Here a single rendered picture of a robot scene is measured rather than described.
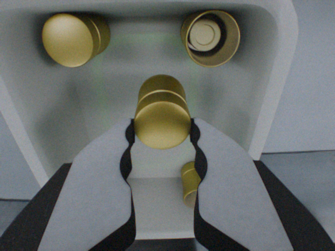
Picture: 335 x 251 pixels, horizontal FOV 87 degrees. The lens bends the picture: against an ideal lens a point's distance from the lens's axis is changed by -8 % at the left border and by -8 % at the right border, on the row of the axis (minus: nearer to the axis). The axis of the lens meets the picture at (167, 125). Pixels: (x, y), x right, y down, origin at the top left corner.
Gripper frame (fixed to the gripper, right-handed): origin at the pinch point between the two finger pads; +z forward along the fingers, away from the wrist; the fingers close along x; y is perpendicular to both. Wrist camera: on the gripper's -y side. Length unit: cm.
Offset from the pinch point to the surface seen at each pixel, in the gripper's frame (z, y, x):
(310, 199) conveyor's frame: 1.1, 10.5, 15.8
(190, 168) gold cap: 6.0, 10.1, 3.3
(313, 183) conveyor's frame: 3.2, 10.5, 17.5
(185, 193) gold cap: 3.0, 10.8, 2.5
